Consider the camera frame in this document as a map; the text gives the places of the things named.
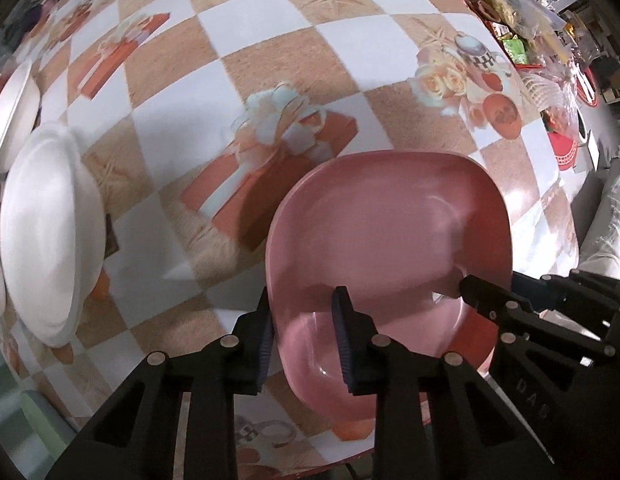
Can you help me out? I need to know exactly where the pink plate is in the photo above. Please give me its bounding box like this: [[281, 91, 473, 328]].
[[265, 150, 514, 423]]

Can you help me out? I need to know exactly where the white fleece cloth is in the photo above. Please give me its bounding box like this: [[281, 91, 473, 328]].
[[576, 145, 620, 282]]

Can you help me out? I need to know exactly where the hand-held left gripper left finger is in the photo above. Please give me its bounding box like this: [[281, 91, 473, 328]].
[[45, 287, 277, 480]]

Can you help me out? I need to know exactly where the green snack packet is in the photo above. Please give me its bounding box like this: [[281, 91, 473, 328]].
[[504, 37, 531, 66]]

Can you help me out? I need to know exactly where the pile of snack packets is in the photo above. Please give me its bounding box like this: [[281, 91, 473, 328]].
[[477, 0, 581, 63]]

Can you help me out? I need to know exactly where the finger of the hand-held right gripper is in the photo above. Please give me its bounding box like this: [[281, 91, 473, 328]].
[[459, 274, 616, 361], [512, 269, 620, 343]]

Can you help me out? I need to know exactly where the large white plate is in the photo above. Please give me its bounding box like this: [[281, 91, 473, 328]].
[[0, 125, 107, 348]]

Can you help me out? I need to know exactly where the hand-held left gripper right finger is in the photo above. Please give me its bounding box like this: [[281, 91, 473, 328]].
[[331, 286, 555, 480]]

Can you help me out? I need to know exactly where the pale green padded seat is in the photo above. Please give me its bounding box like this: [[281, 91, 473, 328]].
[[0, 342, 78, 466]]

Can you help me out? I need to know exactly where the checkered printed tablecloth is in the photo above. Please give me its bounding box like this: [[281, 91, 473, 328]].
[[0, 0, 596, 480]]

